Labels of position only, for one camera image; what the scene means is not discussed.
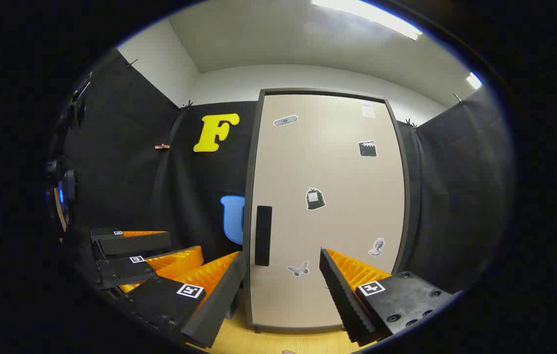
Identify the pink cloth clip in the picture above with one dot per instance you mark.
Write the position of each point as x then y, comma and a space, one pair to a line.
162, 146

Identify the dark grey cabinet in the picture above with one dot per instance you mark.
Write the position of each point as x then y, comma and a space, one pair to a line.
253, 147

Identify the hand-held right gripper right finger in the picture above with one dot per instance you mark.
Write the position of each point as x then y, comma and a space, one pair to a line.
342, 295

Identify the long ceiling light panel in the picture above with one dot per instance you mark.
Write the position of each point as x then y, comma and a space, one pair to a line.
474, 80

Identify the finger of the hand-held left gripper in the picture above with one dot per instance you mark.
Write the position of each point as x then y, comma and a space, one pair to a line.
136, 244
123, 270

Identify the black backdrop cloth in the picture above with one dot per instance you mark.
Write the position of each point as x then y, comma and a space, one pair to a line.
121, 162

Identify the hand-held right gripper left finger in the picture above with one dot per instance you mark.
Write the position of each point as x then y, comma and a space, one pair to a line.
219, 305

